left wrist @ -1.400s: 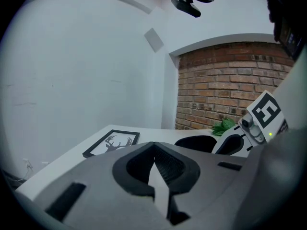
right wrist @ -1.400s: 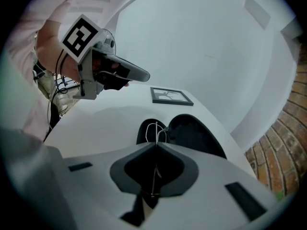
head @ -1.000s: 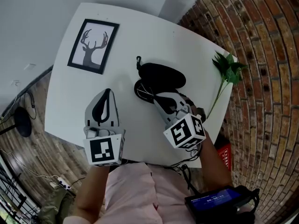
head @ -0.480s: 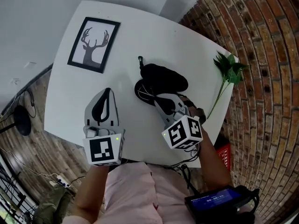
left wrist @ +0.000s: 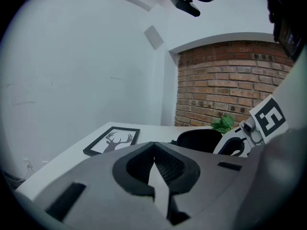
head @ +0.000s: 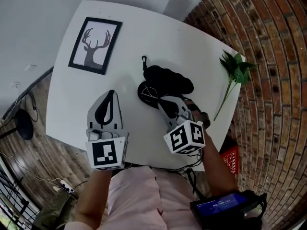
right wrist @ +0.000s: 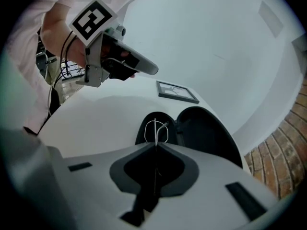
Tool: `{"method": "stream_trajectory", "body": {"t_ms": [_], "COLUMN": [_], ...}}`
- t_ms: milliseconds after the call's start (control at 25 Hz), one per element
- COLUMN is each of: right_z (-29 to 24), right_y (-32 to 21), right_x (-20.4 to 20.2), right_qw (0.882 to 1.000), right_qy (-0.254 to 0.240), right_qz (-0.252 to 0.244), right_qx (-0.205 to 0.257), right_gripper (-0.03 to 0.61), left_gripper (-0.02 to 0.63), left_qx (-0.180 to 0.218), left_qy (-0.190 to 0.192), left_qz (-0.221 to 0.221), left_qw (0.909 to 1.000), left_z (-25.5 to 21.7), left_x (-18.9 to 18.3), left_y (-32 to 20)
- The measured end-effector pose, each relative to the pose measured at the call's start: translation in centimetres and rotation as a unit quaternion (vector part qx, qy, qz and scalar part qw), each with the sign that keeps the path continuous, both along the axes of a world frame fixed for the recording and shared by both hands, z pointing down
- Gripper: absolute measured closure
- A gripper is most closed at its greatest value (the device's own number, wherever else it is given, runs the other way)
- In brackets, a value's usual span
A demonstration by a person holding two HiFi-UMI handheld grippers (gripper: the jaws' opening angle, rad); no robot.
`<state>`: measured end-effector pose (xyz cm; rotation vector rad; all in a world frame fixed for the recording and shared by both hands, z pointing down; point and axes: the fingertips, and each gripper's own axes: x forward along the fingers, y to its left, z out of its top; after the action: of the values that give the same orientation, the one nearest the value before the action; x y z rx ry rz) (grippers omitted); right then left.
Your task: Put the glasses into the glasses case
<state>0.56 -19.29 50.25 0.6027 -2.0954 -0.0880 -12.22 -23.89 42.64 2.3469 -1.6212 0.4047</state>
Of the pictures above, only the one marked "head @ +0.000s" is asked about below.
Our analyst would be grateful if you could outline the black floor fan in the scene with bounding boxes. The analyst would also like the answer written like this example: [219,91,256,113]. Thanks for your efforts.
[0,108,35,141]

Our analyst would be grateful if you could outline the green artificial leaf sprig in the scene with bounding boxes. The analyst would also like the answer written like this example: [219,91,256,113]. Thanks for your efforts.
[213,49,258,122]

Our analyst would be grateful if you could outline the black device with blue screen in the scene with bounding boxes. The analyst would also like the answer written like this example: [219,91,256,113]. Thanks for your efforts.
[189,189,269,229]

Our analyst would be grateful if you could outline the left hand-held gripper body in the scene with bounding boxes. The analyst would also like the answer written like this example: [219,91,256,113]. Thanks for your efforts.
[84,127,130,171]

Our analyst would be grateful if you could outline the person's right hand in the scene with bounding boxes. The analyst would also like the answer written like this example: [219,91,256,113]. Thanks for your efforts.
[183,99,212,130]

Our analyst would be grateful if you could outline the person's left forearm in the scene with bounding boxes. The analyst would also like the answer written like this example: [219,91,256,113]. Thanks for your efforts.
[76,168,114,230]

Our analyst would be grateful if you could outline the black glasses case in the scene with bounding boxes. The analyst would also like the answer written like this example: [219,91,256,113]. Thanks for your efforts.
[137,55,196,110]

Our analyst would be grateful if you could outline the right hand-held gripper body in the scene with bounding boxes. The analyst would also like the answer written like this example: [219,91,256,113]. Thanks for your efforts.
[163,111,206,155]

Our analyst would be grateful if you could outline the black framed deer picture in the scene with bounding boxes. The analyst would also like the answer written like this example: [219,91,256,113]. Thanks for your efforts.
[68,16,123,76]

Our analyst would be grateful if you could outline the black metal rack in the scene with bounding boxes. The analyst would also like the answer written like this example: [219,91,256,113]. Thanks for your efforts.
[0,168,42,230]

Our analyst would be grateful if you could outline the olive green bag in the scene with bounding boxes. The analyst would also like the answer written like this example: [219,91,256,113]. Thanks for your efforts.
[33,192,78,228]

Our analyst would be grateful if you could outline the person's right forearm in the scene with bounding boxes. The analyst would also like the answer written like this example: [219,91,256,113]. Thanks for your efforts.
[201,128,241,196]

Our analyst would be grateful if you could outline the thin wire-frame glasses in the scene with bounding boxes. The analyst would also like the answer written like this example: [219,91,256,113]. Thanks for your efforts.
[141,85,161,101]

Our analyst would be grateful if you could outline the red fire equipment box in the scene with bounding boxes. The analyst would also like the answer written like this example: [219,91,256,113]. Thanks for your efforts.
[220,145,240,175]

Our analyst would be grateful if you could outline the white table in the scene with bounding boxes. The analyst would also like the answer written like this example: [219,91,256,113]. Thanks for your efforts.
[45,0,247,173]

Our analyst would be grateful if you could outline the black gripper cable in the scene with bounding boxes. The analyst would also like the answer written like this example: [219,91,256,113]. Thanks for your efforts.
[167,151,207,201]

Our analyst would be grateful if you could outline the person's pink clothing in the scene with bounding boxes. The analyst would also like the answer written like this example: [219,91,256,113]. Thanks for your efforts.
[64,165,202,230]

